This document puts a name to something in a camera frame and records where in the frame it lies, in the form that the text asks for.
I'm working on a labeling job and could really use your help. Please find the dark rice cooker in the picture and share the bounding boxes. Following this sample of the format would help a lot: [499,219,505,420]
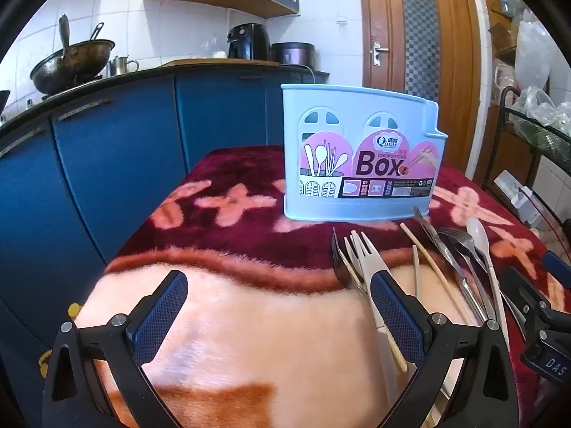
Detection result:
[270,42,315,67]

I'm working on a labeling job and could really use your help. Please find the metal door handle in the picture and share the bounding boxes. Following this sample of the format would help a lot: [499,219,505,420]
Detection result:
[370,41,391,67]

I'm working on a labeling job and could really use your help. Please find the red floral plush blanket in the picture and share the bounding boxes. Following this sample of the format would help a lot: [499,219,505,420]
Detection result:
[74,145,563,428]

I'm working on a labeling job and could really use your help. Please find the silver metal spoon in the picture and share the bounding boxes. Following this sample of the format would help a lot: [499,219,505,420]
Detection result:
[454,231,500,322]

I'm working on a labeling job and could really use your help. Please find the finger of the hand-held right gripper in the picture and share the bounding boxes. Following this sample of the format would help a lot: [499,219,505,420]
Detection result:
[542,250,571,278]
[500,267,552,322]

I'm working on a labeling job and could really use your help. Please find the long pale chopstick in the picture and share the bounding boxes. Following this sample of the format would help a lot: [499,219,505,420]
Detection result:
[400,222,487,327]

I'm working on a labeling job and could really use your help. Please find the wooden cutting board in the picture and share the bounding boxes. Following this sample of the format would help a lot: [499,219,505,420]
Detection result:
[163,56,281,68]

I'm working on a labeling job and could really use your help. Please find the white power strip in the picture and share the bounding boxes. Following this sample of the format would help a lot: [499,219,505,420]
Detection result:
[494,170,547,226]

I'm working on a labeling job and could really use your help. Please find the blue kitchen base cabinets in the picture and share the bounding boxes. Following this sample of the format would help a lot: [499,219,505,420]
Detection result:
[0,65,332,428]

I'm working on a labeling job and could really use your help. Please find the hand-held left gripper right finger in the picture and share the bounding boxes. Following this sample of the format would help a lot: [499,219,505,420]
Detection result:
[369,272,520,428]

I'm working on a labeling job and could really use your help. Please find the small clear plastic bag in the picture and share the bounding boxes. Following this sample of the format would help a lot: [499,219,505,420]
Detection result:
[201,38,229,60]

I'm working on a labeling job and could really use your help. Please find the cardboard box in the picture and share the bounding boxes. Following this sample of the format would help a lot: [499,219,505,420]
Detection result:
[488,22,519,55]

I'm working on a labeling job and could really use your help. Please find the black wok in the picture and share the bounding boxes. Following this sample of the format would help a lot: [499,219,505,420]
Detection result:
[30,14,116,95]

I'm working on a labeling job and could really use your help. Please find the white plastic spoon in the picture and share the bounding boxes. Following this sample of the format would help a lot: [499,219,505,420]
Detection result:
[466,217,510,351]

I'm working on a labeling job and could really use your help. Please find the steel kettle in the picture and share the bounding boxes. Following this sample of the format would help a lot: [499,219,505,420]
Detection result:
[107,56,140,77]

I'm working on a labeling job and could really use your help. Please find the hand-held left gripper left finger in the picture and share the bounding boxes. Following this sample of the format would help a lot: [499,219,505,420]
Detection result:
[42,270,189,428]

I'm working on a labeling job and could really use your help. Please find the metal table knife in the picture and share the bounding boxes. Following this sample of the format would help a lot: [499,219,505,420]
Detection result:
[413,206,489,322]

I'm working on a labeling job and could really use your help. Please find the white plastic fork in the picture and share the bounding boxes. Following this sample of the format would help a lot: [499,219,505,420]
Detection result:
[350,230,404,411]

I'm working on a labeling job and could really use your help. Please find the silver metal fork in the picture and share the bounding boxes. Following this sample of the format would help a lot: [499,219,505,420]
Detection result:
[438,226,498,324]

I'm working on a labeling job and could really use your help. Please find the black wire rack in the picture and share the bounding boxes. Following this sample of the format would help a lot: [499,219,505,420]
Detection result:
[484,86,571,244]

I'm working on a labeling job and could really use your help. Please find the wooden chopstick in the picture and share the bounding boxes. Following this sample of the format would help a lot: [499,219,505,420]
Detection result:
[411,244,424,300]
[338,250,409,373]

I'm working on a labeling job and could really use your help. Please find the light blue utensil holder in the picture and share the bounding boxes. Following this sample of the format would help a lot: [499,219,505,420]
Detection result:
[281,82,449,224]

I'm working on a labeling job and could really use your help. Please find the red cable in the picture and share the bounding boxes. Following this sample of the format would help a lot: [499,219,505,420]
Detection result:
[541,204,571,253]

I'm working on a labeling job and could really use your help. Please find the dark metal fork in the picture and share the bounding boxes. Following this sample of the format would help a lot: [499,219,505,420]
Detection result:
[331,227,367,297]

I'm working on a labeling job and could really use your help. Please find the wooden door with glass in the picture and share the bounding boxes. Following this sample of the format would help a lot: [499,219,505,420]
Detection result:
[357,0,486,168]

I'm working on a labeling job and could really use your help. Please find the black air fryer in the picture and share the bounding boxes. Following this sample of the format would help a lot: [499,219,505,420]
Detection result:
[227,23,271,61]

